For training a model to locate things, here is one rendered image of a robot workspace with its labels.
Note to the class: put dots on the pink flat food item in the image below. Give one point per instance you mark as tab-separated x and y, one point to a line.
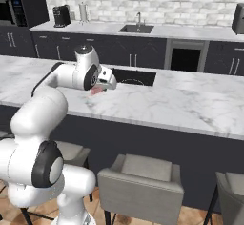
96	91

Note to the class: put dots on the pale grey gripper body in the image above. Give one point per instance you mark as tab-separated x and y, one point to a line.
108	83

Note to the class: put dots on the dark kitchen island base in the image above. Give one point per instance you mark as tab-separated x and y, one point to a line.
158	146

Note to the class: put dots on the dark sink basin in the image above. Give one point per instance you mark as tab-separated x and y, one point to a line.
136	29

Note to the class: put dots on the silver paper towel holder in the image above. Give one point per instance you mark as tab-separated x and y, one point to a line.
83	12

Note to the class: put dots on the black hob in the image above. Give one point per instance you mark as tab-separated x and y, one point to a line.
139	76

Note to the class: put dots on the built-in microwave oven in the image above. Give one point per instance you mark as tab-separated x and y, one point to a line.
11	11

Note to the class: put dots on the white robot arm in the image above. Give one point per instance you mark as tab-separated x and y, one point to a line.
38	114

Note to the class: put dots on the silver tap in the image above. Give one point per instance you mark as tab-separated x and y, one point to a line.
138	18

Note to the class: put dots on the black toaster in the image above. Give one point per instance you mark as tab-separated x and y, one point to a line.
239	19

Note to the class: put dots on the dark lower cupboard run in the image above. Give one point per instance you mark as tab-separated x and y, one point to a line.
120	49
224	58

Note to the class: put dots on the dark tall cupboard unit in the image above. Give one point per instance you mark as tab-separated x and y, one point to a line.
35	6

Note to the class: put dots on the steel dishwasher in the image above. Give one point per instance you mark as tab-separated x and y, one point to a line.
186	55

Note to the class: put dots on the black coffee machine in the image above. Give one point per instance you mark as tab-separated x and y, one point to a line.
61	16

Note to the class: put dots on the white wall socket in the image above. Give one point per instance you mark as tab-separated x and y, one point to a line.
73	15

